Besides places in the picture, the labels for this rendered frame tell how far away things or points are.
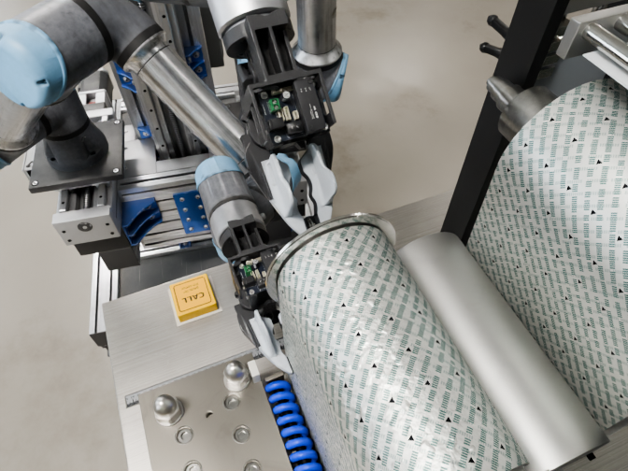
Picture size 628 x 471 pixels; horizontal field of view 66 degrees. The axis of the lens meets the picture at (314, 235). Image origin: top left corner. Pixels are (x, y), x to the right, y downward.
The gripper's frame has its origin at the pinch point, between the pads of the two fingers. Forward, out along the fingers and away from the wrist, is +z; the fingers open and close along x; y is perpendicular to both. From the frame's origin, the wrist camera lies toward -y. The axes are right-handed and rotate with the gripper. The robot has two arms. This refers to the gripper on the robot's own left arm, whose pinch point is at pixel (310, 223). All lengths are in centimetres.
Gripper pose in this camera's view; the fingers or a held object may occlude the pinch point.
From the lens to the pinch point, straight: 51.4
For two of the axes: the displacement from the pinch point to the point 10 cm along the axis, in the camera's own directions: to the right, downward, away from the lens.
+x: 9.2, -3.0, 2.3
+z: 2.9, 9.5, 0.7
